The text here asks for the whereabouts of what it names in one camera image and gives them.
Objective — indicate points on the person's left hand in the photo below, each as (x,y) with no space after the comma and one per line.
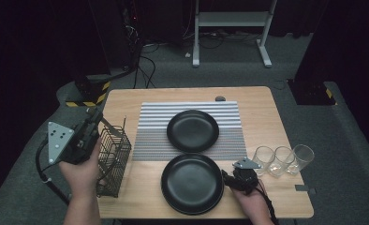
(82,178)

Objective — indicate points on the grey table bracket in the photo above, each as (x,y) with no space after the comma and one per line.
(304,188)

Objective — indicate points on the dark equipment rack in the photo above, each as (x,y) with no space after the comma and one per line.
(131,31)

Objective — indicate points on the grey striped placemat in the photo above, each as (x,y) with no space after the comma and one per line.
(151,140)

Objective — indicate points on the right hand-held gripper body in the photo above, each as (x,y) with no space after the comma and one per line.
(246,179)

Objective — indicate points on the black stand with hazard tape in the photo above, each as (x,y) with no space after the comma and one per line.
(310,92)
(92,89)

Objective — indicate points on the black plate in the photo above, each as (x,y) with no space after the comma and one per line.
(192,182)
(193,213)
(192,131)

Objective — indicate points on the clear drinking glass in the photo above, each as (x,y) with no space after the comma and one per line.
(281,159)
(262,157)
(301,156)

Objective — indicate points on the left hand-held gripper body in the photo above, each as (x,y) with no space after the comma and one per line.
(79,143)

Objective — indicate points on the silver fork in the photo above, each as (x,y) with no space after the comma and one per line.
(124,122)

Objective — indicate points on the grey table grommet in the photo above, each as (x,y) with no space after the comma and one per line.
(220,98)

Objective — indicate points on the white desk frame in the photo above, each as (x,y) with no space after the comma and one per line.
(232,18)

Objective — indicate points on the person's right hand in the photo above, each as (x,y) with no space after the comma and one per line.
(256,206)

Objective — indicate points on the white plug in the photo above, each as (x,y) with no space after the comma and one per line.
(188,55)

